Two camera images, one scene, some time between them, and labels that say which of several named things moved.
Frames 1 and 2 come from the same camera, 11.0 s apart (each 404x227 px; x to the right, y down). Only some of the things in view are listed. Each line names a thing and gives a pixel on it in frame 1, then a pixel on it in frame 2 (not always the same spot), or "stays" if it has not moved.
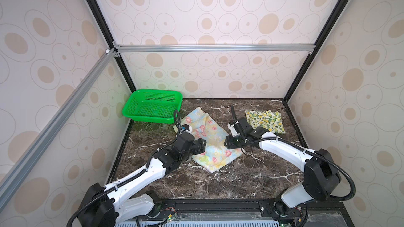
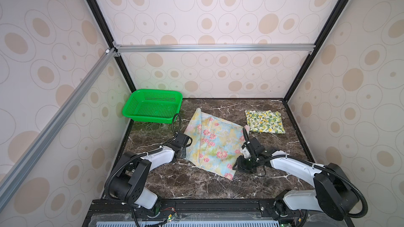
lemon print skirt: x=271 y=120 stays
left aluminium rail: x=15 y=175 stays
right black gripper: x=229 y=143 to x=240 y=166
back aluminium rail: x=286 y=48 stays
